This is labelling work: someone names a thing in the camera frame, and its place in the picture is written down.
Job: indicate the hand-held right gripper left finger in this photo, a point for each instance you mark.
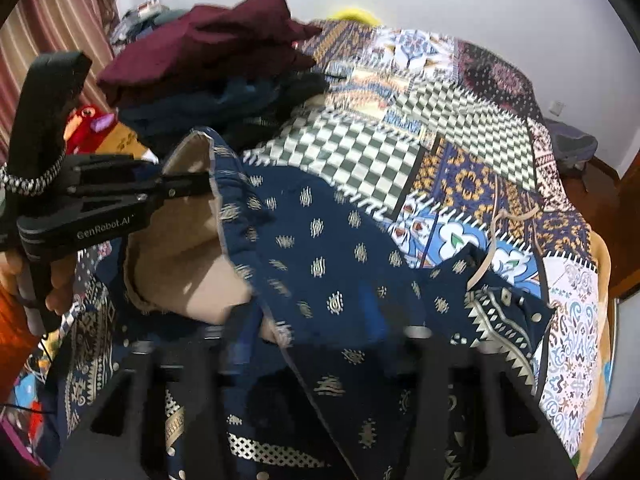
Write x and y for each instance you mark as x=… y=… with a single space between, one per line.
x=235 y=345

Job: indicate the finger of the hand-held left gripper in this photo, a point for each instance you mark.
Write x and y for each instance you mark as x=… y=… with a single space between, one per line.
x=187 y=179
x=172 y=193

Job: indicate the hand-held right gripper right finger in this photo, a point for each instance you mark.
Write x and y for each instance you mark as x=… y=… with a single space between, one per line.
x=425 y=355

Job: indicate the navy patterned hooded garment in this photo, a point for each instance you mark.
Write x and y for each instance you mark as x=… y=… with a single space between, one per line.
x=325 y=260

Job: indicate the folded dark clothes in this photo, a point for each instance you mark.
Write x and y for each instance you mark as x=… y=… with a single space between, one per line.
x=220 y=105

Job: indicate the folded maroon clothes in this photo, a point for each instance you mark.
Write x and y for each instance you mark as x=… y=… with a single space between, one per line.
x=215 y=42

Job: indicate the person's left hand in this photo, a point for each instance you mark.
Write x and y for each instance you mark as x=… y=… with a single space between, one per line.
x=62 y=285

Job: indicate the red plush toy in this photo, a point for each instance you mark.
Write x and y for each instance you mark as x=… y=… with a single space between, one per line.
x=87 y=127

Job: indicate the striped curtain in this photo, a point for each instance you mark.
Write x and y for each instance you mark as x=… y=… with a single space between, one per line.
x=55 y=15

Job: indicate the clutter pile of boxes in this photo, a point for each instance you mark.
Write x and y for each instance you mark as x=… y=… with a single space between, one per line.
x=145 y=17

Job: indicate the pile of books and toys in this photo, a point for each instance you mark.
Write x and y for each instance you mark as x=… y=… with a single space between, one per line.
x=25 y=410

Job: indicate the patchwork bed sheet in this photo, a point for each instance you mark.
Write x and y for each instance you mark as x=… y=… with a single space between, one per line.
x=450 y=125

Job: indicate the yellow round object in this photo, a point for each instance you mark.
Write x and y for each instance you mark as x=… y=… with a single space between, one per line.
x=352 y=14

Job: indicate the white wall socket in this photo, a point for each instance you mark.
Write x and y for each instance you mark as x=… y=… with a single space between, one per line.
x=556 y=107

